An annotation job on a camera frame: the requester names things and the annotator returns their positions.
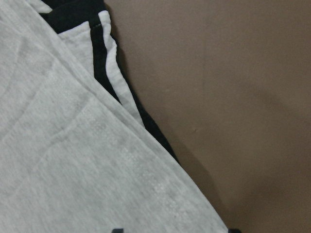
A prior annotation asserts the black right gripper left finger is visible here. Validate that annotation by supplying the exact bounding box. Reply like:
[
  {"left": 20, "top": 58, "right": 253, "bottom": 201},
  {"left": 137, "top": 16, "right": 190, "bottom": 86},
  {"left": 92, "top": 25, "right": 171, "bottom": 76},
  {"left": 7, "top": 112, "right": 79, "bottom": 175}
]
[{"left": 111, "top": 228, "right": 124, "bottom": 233}]

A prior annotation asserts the grey cartoon print t-shirt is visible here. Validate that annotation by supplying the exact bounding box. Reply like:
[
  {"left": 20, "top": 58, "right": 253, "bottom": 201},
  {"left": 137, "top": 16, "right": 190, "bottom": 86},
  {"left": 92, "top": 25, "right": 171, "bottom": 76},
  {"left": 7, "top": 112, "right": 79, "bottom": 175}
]
[{"left": 0, "top": 0, "right": 228, "bottom": 233}]

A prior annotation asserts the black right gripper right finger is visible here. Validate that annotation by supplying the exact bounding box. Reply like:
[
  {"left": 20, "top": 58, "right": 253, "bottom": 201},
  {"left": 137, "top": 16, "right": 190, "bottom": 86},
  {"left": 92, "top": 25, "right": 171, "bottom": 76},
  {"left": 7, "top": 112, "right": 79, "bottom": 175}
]
[{"left": 228, "top": 229, "right": 241, "bottom": 233}]

